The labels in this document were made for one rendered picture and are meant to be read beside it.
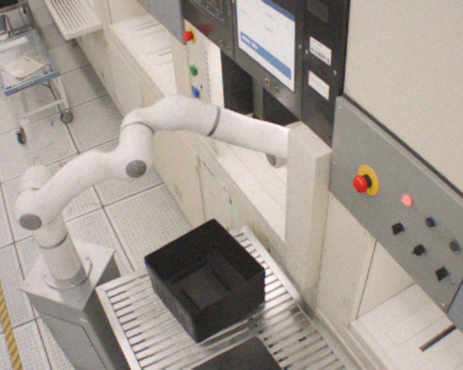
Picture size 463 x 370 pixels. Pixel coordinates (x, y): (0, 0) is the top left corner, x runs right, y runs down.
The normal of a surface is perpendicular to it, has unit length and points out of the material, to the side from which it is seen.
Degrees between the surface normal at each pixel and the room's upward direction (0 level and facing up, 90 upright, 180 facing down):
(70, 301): 0
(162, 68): 0
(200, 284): 0
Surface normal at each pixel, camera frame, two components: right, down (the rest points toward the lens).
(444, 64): -0.88, 0.36
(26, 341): -0.04, -0.73
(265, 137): -0.39, -0.07
